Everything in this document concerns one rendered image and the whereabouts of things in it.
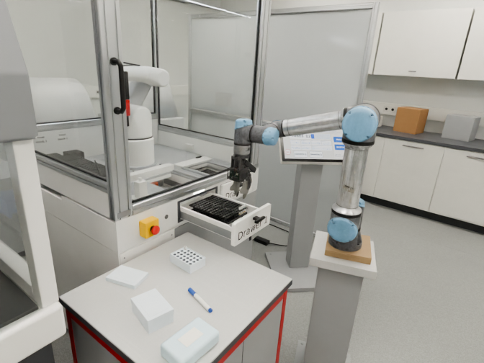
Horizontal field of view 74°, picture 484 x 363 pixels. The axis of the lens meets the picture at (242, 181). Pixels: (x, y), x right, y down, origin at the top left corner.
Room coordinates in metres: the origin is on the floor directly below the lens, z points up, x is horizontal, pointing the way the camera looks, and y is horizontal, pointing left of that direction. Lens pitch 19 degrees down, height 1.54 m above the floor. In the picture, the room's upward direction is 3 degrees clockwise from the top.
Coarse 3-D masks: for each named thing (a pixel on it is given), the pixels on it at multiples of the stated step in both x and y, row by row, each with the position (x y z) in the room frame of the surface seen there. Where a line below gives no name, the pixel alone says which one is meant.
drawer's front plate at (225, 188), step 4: (252, 176) 1.87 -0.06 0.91; (244, 180) 1.80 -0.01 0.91; (252, 180) 1.87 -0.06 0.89; (224, 184) 1.65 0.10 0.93; (228, 184) 1.68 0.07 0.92; (220, 188) 1.64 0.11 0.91; (224, 188) 1.64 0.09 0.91; (228, 188) 1.68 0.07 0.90; (240, 188) 1.77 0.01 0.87; (220, 192) 1.64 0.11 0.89; (224, 192) 1.65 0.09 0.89; (228, 192) 1.68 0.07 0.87; (232, 192) 1.71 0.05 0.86; (224, 196) 1.65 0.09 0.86; (232, 196) 1.71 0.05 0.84
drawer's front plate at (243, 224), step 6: (270, 204) 1.42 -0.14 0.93; (258, 210) 1.34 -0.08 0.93; (264, 210) 1.38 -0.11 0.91; (270, 210) 1.43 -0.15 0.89; (246, 216) 1.27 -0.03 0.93; (252, 216) 1.30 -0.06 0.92; (258, 216) 1.34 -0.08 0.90; (234, 222) 1.21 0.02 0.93; (240, 222) 1.22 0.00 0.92; (246, 222) 1.26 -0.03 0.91; (252, 222) 1.30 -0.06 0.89; (264, 222) 1.39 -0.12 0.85; (234, 228) 1.19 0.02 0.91; (240, 228) 1.22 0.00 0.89; (246, 228) 1.27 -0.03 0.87; (258, 228) 1.35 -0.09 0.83; (234, 234) 1.19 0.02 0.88; (240, 234) 1.23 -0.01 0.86; (252, 234) 1.31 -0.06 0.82; (234, 240) 1.19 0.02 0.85; (240, 240) 1.23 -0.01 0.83; (234, 246) 1.20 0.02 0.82
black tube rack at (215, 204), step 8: (200, 200) 1.48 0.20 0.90; (208, 200) 1.49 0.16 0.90; (216, 200) 1.50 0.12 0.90; (224, 200) 1.50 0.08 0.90; (200, 208) 1.39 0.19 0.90; (208, 208) 1.40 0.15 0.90; (216, 208) 1.40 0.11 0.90; (224, 208) 1.40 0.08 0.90; (232, 208) 1.42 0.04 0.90; (208, 216) 1.37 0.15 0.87; (216, 216) 1.32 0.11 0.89; (232, 216) 1.38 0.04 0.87; (240, 216) 1.39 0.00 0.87
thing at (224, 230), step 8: (192, 200) 1.49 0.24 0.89; (232, 200) 1.53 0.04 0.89; (184, 208) 1.39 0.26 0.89; (192, 208) 1.49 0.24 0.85; (248, 208) 1.47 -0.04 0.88; (256, 208) 1.44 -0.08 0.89; (184, 216) 1.38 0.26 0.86; (192, 216) 1.35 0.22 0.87; (200, 216) 1.33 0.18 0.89; (200, 224) 1.32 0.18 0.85; (208, 224) 1.30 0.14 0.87; (216, 224) 1.27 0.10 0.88; (224, 224) 1.25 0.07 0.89; (216, 232) 1.27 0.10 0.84; (224, 232) 1.24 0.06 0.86
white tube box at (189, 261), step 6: (174, 252) 1.16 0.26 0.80; (180, 252) 1.17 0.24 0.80; (186, 252) 1.17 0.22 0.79; (192, 252) 1.17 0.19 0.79; (174, 258) 1.13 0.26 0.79; (180, 258) 1.13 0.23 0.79; (186, 258) 1.13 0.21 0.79; (192, 258) 1.13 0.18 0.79; (198, 258) 1.13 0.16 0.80; (204, 258) 1.13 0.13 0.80; (180, 264) 1.11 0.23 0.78; (186, 264) 1.08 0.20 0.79; (192, 264) 1.08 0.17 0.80; (198, 264) 1.10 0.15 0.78; (204, 264) 1.13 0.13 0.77; (186, 270) 1.08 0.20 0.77; (192, 270) 1.08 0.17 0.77
